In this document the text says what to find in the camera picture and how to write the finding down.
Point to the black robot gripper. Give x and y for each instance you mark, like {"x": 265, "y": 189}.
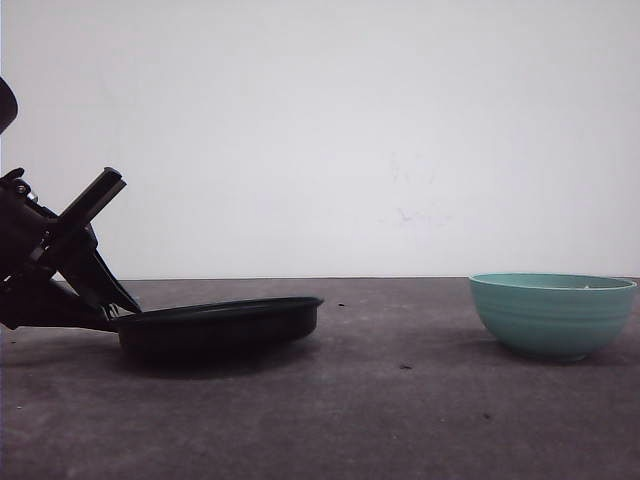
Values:
{"x": 37, "y": 243}

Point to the black frying pan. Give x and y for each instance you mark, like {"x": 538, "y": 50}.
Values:
{"x": 215, "y": 331}

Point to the teal ceramic bowl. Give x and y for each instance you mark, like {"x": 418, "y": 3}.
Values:
{"x": 561, "y": 317}

